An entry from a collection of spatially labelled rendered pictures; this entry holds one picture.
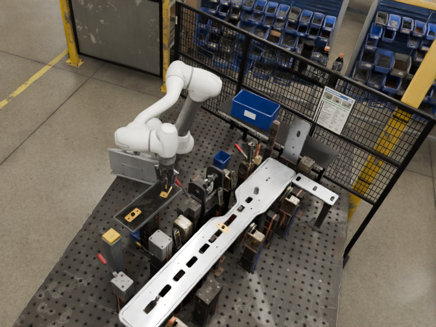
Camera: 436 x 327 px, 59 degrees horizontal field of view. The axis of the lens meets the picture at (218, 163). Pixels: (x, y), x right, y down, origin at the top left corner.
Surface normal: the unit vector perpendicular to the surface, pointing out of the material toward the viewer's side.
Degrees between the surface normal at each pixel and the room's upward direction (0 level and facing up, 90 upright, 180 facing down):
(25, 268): 0
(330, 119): 90
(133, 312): 0
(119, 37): 92
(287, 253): 0
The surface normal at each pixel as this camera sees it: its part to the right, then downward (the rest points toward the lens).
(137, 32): -0.28, 0.72
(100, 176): 0.11, -0.69
